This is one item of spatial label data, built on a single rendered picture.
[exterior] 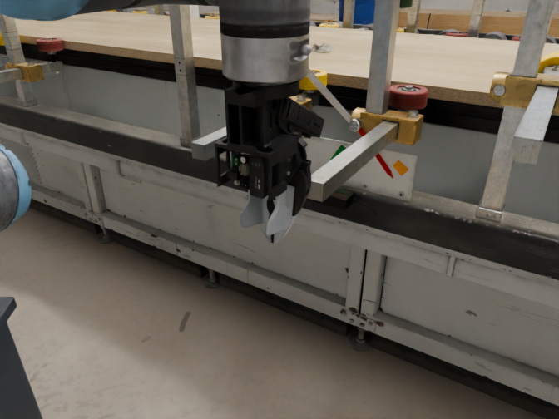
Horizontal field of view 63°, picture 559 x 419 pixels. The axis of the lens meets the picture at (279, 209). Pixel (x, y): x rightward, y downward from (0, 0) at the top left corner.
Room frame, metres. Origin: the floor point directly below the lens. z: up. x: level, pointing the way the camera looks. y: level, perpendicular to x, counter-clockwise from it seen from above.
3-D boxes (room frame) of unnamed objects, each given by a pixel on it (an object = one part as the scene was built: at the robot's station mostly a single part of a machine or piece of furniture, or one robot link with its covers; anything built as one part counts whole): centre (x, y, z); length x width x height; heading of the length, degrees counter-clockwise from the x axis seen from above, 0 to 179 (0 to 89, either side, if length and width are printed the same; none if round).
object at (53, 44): (1.63, 0.78, 0.85); 0.08 x 0.08 x 0.11
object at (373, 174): (0.91, -0.16, 0.75); 0.26 x 0.01 x 0.10; 59
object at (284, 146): (0.48, 0.02, 0.97); 0.09 x 0.08 x 0.12; 150
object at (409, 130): (0.90, -0.22, 0.85); 0.13 x 0.06 x 0.05; 59
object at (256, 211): (0.50, 0.03, 0.86); 0.06 x 0.03 x 0.09; 150
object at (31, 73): (1.55, 0.85, 0.82); 0.13 x 0.06 x 0.05; 59
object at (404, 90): (0.95, -0.27, 0.85); 0.08 x 0.08 x 0.11
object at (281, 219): (0.48, 0.00, 0.86); 0.06 x 0.03 x 0.09; 150
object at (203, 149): (0.94, 0.03, 0.84); 0.43 x 0.03 x 0.04; 149
